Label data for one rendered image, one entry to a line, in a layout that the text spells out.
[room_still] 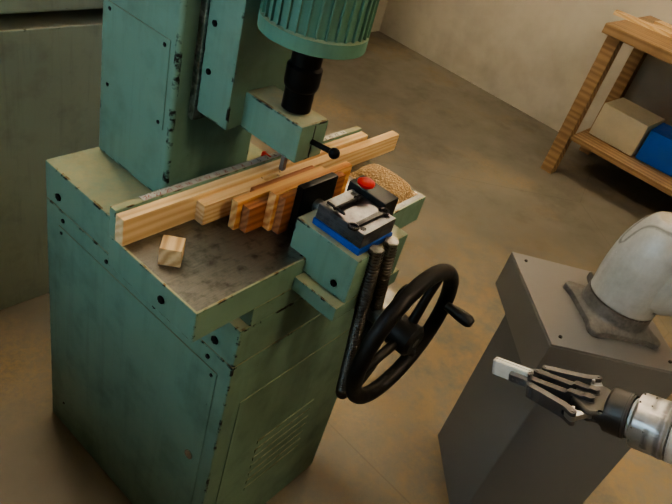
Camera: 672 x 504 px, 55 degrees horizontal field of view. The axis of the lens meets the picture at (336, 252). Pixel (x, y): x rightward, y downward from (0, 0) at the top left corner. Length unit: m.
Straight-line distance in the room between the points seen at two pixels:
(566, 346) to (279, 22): 0.87
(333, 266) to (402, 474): 1.06
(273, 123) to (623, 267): 0.81
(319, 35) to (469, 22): 3.84
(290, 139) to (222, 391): 0.45
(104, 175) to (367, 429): 1.12
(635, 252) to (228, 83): 0.90
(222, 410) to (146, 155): 0.50
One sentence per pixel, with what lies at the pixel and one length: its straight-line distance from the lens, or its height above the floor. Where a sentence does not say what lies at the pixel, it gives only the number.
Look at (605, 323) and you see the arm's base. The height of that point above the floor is 0.73.
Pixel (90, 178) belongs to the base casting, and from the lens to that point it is 1.35.
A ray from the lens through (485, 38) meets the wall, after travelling 4.74.
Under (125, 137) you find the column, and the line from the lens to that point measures 1.34.
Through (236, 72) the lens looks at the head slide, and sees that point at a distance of 1.11.
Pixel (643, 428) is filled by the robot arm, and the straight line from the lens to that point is 1.09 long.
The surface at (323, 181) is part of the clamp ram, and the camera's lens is 1.09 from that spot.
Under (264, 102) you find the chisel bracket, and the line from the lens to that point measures 1.13.
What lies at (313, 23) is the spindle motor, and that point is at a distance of 0.98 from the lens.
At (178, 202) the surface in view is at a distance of 1.05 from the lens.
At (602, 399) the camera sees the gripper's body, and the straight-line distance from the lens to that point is 1.15.
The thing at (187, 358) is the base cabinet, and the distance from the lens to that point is 1.21.
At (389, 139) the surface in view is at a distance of 1.43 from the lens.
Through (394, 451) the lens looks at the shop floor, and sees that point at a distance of 2.01.
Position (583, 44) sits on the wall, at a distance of 4.44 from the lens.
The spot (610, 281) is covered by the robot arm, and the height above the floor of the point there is 0.82.
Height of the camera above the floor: 1.55
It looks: 36 degrees down
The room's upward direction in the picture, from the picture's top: 17 degrees clockwise
